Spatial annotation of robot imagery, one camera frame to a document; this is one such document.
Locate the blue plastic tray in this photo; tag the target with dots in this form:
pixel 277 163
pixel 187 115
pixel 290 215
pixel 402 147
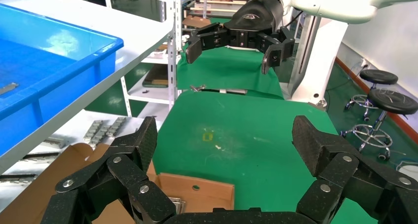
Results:
pixel 49 69

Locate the black round stool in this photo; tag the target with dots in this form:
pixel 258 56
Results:
pixel 393 101
pixel 378 77

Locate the silver notched metal strip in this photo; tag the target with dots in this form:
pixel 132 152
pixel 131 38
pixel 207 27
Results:
pixel 117 127
pixel 93 131
pixel 105 131

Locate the white wall socket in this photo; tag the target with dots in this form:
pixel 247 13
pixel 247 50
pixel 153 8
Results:
pixel 364 62

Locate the grey tape piece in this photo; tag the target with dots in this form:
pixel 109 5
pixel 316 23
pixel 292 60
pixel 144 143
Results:
pixel 8 89

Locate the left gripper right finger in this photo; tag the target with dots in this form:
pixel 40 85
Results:
pixel 343 176

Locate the white shelf board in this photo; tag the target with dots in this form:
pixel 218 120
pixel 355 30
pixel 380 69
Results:
pixel 137 29

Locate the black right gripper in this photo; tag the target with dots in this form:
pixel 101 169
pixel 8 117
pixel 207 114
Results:
pixel 258 16

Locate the green table cloth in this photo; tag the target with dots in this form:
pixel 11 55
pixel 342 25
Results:
pixel 228 72
pixel 245 134

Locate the white slotted shelf post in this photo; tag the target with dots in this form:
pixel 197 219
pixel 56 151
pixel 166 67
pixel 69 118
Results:
pixel 173 69

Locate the white robot column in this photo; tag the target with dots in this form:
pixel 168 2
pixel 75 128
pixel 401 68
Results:
pixel 316 69

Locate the silver IO shield plate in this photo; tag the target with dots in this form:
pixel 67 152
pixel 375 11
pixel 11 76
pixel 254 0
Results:
pixel 178 206

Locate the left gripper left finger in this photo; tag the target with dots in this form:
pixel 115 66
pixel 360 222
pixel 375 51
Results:
pixel 124 170

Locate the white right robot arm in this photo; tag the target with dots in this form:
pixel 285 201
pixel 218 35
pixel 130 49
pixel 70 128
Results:
pixel 343 3

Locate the white storage rack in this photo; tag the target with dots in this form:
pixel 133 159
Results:
pixel 150 95

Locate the brown cardboard box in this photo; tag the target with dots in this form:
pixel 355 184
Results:
pixel 32 203

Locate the small metal clip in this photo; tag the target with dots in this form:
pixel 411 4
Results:
pixel 198 88

